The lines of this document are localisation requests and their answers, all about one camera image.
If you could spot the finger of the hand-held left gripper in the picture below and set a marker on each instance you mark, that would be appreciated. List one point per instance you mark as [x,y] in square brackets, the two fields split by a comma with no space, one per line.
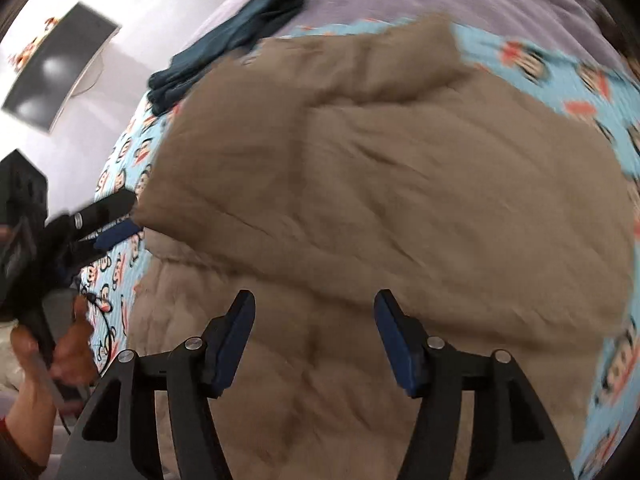
[102,212]
[117,234]

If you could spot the beige puffer jacket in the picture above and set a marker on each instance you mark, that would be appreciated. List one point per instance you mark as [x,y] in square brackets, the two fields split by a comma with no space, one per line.
[380,200]

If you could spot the dark wall screen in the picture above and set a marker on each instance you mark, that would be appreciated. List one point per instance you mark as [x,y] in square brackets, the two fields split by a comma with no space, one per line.
[60,65]

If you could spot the person's left hand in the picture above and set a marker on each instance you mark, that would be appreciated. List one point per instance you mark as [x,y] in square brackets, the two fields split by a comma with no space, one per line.
[75,350]

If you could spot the dark teal garment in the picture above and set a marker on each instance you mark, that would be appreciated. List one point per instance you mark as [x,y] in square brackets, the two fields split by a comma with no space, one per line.
[235,35]

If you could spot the blue monkey print blanket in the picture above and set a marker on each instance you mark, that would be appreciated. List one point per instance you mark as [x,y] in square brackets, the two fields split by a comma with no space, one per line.
[530,67]

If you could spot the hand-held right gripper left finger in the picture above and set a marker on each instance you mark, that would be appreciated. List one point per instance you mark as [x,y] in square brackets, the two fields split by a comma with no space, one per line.
[239,341]

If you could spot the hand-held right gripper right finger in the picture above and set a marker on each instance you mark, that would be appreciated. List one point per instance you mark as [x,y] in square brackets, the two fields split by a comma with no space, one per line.
[394,341]

